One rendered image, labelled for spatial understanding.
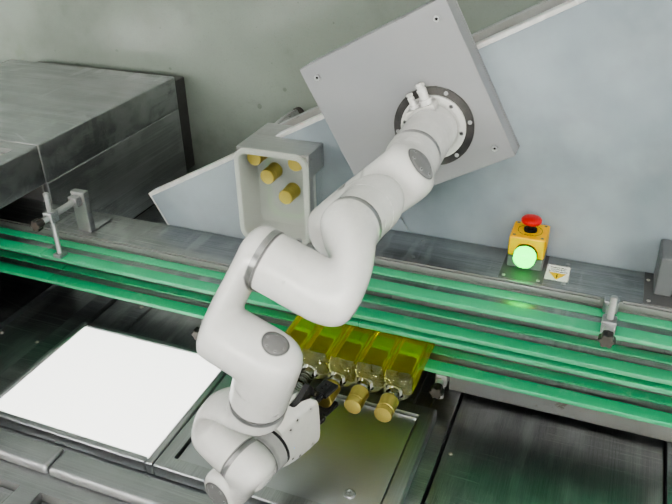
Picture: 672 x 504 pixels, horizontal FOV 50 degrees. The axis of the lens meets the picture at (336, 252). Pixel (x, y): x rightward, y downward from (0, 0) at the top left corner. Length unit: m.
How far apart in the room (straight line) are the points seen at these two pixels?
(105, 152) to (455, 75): 1.22
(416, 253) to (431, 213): 0.10
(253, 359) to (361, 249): 0.19
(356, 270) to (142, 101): 1.58
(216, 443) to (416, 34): 0.79
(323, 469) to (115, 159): 1.26
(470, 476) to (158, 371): 0.71
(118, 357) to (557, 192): 1.03
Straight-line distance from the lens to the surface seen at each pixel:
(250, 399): 0.96
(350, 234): 0.91
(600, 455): 1.56
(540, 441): 1.56
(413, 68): 1.38
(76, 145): 2.16
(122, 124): 2.31
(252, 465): 1.13
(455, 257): 1.49
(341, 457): 1.43
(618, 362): 1.43
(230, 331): 0.93
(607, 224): 1.50
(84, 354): 1.78
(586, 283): 1.46
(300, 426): 1.28
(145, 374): 1.68
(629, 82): 1.39
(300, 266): 0.91
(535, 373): 1.51
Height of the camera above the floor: 2.09
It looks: 53 degrees down
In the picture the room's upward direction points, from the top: 142 degrees counter-clockwise
